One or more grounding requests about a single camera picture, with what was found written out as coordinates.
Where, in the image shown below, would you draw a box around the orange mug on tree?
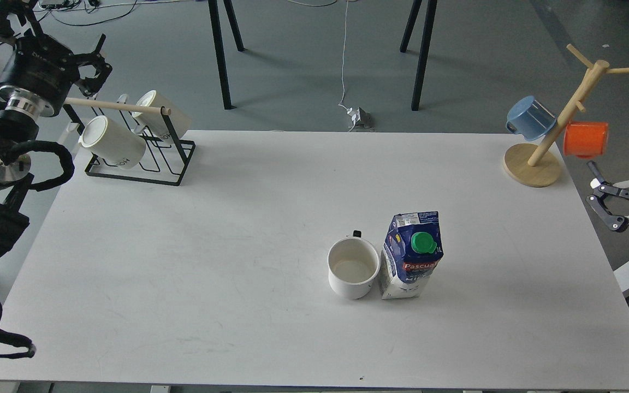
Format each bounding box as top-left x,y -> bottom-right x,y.
562,121 -> 609,159

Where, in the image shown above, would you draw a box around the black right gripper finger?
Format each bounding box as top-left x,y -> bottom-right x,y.
588,160 -> 629,203
586,194 -> 629,233

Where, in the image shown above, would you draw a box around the wooden mug tree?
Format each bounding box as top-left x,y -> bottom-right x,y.
503,43 -> 629,188

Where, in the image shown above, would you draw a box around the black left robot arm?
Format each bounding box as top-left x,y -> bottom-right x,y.
0,1 -> 112,258

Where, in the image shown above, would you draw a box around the black table legs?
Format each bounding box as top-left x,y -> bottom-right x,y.
207,1 -> 246,110
399,1 -> 438,111

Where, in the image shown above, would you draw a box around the blue white milk carton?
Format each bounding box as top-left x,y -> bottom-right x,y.
378,211 -> 444,300

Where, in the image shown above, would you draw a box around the black table legs right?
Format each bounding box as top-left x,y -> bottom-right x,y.
399,1 -> 438,111

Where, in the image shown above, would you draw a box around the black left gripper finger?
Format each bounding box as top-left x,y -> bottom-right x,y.
75,59 -> 113,97
72,35 -> 106,69

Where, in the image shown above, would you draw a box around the black cable on floor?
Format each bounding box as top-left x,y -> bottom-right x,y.
0,0 -> 146,70

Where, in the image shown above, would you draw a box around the white smiley face mug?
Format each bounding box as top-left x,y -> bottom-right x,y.
327,230 -> 381,300

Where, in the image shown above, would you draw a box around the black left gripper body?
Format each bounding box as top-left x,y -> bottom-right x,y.
0,33 -> 80,117

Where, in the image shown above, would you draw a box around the black table legs left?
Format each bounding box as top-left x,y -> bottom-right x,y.
207,1 -> 246,110

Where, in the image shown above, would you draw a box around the black wire mug rack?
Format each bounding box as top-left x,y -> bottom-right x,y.
63,98 -> 197,186

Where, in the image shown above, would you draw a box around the blue mug on tree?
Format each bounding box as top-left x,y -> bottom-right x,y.
505,96 -> 557,141

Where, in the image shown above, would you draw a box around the grey floor power socket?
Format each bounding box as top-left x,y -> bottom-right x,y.
346,107 -> 373,132

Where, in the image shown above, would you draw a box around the cream mug front on rack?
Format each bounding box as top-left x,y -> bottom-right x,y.
78,115 -> 146,170

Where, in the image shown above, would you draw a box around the cream mug rear on rack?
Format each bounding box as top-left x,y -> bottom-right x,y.
131,90 -> 192,145

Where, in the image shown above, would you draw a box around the cream mug on rack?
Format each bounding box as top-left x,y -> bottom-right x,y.
131,90 -> 192,145
78,115 -> 146,170

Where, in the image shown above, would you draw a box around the white cable on floor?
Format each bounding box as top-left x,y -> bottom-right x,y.
287,0 -> 359,132

